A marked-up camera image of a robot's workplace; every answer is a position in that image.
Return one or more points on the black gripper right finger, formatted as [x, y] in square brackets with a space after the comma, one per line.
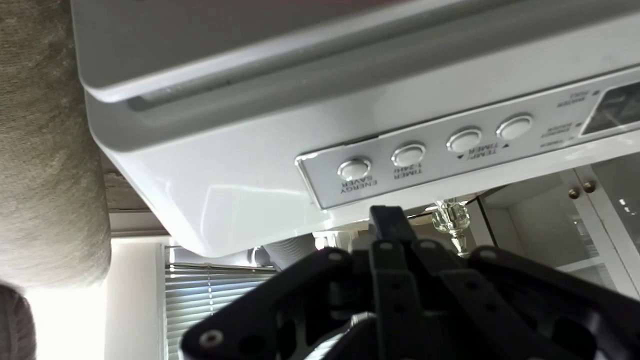
[506, 307]

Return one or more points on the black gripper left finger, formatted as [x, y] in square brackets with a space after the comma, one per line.
[281, 307]

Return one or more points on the white portable air conditioner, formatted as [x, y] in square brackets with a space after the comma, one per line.
[301, 80]

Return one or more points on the white window blind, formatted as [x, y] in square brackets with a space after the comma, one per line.
[212, 301]

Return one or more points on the crystal table lamp, white shade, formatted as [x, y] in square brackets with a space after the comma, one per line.
[451, 223]

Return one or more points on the white glass door cabinet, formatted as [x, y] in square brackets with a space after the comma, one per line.
[572, 221]

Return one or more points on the beige fabric sofa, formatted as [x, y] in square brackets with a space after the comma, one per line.
[46, 132]

